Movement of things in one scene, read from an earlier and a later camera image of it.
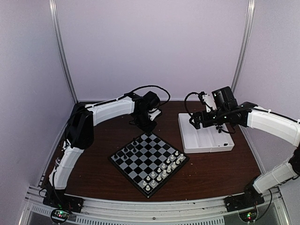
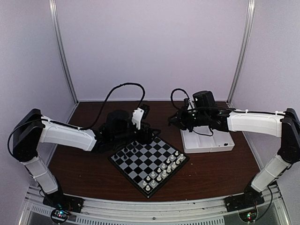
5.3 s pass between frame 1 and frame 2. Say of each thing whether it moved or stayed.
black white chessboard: stayed
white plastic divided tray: stayed
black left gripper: moved
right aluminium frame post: stayed
